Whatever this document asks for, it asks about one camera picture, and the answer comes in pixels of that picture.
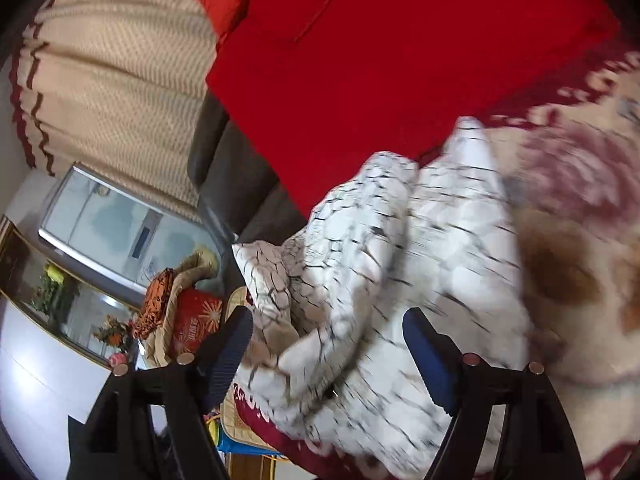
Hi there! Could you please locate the beige dotted curtain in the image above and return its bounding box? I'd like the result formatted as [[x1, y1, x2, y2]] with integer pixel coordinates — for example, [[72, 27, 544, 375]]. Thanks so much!
[[7, 0, 221, 223]]

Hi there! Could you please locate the orange black patterned cloth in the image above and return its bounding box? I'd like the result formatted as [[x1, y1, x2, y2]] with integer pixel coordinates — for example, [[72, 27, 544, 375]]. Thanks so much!
[[132, 269, 178, 341]]

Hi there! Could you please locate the beige jacket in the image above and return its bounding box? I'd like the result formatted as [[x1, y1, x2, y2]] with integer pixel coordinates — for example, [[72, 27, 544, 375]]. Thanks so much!
[[145, 245, 221, 366]]

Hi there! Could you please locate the white black-patterned coat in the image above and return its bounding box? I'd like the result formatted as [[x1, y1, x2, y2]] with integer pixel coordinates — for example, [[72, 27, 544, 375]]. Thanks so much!
[[231, 116, 536, 480]]

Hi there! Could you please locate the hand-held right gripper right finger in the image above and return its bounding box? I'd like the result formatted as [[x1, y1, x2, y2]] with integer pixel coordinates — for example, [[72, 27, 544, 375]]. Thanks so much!
[[401, 307, 586, 480]]

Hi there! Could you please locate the red gift box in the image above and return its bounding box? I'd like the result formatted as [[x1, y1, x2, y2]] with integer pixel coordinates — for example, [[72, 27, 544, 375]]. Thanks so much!
[[170, 287, 223, 361]]

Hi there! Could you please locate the maroon floral sofa mat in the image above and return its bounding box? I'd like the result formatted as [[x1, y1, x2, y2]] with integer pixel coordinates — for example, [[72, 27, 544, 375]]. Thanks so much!
[[220, 50, 640, 480]]

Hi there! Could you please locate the silver refrigerator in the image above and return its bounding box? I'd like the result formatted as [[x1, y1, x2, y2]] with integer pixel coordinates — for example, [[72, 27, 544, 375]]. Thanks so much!
[[38, 162, 223, 306]]

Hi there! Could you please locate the artificial flower bouquet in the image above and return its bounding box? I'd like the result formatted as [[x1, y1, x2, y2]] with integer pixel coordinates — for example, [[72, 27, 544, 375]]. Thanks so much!
[[92, 315, 133, 353]]

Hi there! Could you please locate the display cabinet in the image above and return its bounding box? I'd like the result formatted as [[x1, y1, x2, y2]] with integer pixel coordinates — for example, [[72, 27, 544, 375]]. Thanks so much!
[[0, 215, 146, 371]]

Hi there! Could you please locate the green potted plant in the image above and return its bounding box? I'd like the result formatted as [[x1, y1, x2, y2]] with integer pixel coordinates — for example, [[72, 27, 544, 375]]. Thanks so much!
[[32, 265, 73, 316]]

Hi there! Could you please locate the blue yellow box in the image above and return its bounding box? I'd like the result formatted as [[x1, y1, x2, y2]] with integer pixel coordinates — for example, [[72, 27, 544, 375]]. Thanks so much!
[[212, 410, 291, 480]]

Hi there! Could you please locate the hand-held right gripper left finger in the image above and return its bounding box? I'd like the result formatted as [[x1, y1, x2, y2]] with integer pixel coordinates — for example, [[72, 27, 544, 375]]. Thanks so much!
[[67, 306, 254, 480]]

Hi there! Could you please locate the brown leather sofa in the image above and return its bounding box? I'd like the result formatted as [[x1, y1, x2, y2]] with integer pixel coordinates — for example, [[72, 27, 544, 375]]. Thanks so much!
[[187, 92, 308, 251]]

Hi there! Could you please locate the red cloth sofa cover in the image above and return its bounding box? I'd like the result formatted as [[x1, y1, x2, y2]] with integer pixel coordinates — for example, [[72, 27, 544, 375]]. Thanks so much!
[[205, 0, 621, 218]]

